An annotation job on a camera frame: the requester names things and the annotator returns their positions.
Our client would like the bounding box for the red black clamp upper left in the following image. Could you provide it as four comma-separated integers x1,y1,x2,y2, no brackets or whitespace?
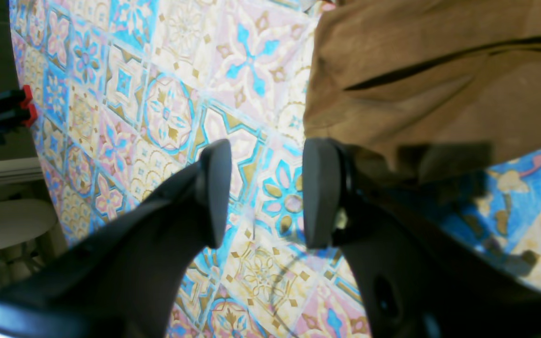
0,84,38,145

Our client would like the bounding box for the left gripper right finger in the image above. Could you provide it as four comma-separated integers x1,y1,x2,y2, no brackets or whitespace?
302,138,541,338

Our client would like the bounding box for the brown t-shirt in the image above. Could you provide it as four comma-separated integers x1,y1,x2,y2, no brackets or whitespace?
303,0,541,185

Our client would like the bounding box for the patterned colourful tablecloth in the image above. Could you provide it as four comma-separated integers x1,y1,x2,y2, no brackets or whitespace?
8,0,541,338

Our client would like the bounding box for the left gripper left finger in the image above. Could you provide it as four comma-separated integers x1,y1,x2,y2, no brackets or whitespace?
0,139,232,338

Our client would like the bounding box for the white cup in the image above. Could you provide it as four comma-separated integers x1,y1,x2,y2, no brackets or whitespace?
0,199,58,250

